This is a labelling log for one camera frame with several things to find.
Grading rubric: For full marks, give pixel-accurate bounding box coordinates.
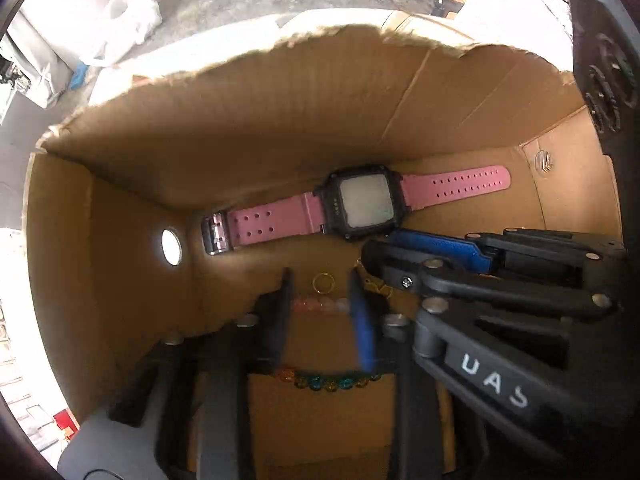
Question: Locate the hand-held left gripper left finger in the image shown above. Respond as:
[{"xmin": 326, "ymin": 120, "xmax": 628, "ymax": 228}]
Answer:
[{"xmin": 107, "ymin": 267, "xmax": 296, "ymax": 480}]

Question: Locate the white plastic bag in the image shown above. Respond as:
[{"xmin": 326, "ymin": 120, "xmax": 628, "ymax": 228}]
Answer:
[{"xmin": 90, "ymin": 0, "xmax": 163, "ymax": 68}]

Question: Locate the pink strap digital watch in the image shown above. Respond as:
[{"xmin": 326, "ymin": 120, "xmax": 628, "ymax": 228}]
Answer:
[{"xmin": 200, "ymin": 162, "xmax": 512, "ymax": 257}]

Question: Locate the multicolour glass bead bracelet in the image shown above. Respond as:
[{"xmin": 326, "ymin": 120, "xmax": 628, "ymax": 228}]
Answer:
[{"xmin": 279, "ymin": 296, "xmax": 385, "ymax": 394}]

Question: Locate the brown cardboard box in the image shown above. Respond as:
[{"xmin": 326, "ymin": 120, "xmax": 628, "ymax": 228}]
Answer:
[{"xmin": 20, "ymin": 7, "xmax": 621, "ymax": 480}]

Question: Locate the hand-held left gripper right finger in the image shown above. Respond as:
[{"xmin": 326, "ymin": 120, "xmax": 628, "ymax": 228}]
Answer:
[{"xmin": 347, "ymin": 267, "xmax": 446, "ymax": 480}]

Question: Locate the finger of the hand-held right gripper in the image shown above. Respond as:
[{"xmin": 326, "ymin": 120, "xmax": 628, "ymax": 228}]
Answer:
[
  {"xmin": 361, "ymin": 240, "xmax": 640, "ymax": 480},
  {"xmin": 385, "ymin": 227, "xmax": 626, "ymax": 286}
]

